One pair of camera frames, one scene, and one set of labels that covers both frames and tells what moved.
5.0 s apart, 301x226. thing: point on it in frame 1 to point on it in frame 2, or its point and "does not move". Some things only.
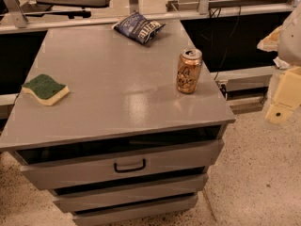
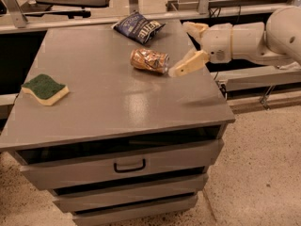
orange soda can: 188,70 to 150,60
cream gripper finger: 270,42 to 216,40
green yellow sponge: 45,88 does not move
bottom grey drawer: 148,208 does not move
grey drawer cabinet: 121,133 does not move
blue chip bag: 138,28 does not move
